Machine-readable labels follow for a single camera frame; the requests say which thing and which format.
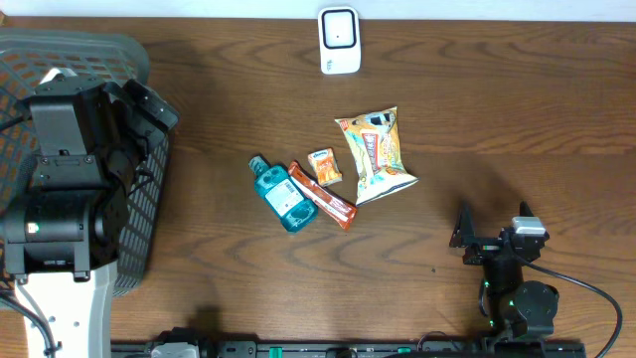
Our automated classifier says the orange snack bar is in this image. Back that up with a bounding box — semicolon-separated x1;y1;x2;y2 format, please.
287;161;358;231

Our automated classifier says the yellow snack bag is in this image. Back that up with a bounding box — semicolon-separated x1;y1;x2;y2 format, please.
335;106;418;206

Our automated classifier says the small orange tissue pack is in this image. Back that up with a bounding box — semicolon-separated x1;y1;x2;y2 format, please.
308;147;343;187

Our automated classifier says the teal mouthwash bottle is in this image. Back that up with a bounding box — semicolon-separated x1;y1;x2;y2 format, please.
248;155;318;233

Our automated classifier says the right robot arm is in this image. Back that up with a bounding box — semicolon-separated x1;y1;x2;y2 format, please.
449;202;559;357

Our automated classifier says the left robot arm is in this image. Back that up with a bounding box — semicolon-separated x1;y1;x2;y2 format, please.
1;69;179;357

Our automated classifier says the white barcode scanner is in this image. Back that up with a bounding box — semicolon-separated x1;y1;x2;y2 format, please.
317;6;362;75

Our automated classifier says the grey plastic basket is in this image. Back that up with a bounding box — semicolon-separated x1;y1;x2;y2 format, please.
1;28;170;296

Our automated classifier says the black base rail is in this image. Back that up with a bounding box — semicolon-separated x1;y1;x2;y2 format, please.
111;340;587;358

